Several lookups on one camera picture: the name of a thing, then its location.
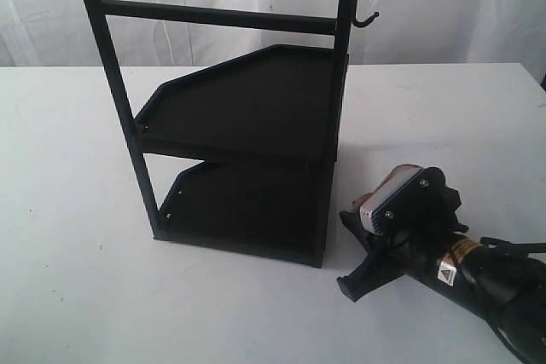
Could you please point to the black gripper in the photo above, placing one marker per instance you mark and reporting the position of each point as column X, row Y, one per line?
column 419, row 232

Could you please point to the terracotta pink mug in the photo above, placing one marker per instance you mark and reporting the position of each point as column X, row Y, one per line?
column 396, row 178

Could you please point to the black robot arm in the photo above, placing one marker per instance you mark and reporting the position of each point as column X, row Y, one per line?
column 501, row 282

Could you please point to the black two-tier metal rack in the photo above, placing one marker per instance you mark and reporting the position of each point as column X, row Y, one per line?
column 238, row 156

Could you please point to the white backdrop curtain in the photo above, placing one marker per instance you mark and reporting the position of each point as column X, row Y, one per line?
column 57, row 33

